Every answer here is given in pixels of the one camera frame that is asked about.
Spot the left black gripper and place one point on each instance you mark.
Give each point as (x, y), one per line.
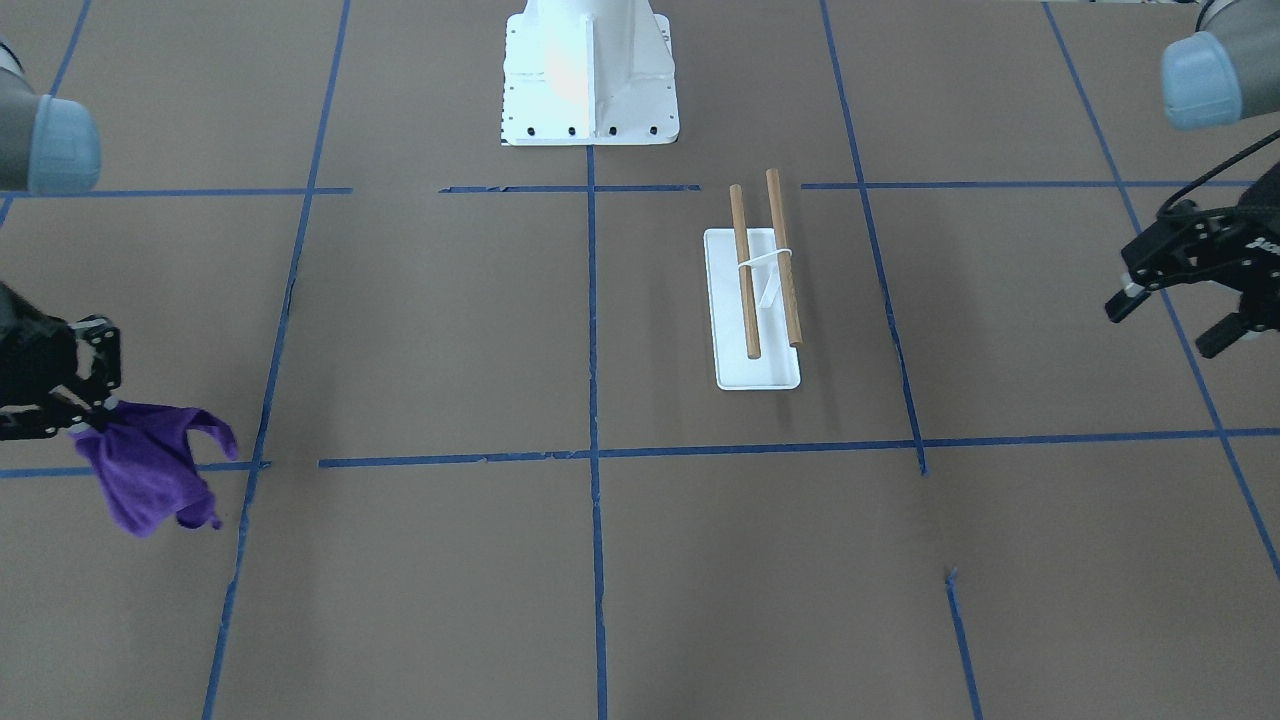
(1252, 252)

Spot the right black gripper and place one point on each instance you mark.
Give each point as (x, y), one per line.
(30, 366)

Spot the purple microfibre towel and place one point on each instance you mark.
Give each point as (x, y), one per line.
(146, 469)

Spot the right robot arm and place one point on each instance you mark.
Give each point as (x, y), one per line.
(48, 145)

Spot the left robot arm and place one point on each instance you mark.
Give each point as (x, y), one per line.
(1226, 71)

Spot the white rack base tray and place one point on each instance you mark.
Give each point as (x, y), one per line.
(779, 367)

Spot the wooden rack rod one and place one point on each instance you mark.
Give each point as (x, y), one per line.
(746, 282)

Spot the wooden rack rod two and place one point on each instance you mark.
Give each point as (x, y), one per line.
(794, 329)

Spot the blue tape line lengthwise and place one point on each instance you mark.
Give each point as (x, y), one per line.
(595, 400)

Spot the white rack bracket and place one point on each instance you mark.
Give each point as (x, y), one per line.
(771, 261)

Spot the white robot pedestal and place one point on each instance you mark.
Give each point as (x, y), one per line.
(589, 73)

